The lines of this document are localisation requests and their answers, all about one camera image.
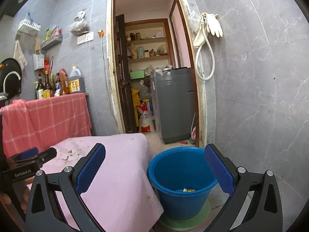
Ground person's left hand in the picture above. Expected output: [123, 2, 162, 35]
[1, 177, 34, 214]

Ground red plaid cloth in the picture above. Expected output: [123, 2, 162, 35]
[1, 93, 92, 157]

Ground blue plastic bucket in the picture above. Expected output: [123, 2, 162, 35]
[147, 147, 217, 220]

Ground pink floral tablecloth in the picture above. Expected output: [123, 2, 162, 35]
[26, 134, 163, 231]

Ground pink slipper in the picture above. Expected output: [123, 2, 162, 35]
[190, 126, 196, 144]

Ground dark soy sauce bottle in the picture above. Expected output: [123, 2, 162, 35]
[37, 74, 45, 99]

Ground dark wooden door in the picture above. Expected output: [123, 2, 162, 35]
[115, 14, 137, 133]

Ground green bucket base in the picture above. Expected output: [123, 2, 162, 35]
[158, 198, 211, 232]

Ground amber sauce bottle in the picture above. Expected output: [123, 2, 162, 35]
[60, 69, 69, 95]

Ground large oil jug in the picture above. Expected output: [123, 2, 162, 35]
[68, 66, 85, 94]

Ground red white sack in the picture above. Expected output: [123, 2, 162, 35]
[136, 100, 155, 132]

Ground curved metal faucet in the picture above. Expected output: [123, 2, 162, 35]
[3, 71, 21, 95]

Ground black wok pan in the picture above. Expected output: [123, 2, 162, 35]
[0, 58, 22, 100]

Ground hanging beige towel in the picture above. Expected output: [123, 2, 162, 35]
[13, 40, 28, 71]

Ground grey washing machine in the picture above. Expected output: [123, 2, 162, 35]
[150, 68, 194, 144]

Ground green storage box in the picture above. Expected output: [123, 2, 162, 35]
[130, 70, 145, 80]

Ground hanging plastic bag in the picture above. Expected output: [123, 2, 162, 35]
[69, 10, 90, 36]

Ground wooden pantry shelf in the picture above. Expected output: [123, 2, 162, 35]
[125, 18, 176, 81]

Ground white rubber gloves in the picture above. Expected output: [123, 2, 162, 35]
[193, 12, 223, 48]

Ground grey wall shelf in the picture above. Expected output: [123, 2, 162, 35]
[40, 34, 63, 51]

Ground white hose loop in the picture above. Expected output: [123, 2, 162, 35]
[194, 28, 215, 81]

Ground white wall basket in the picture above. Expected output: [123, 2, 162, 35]
[17, 19, 41, 36]

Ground white wall socket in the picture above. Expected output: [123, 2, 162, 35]
[77, 32, 94, 45]

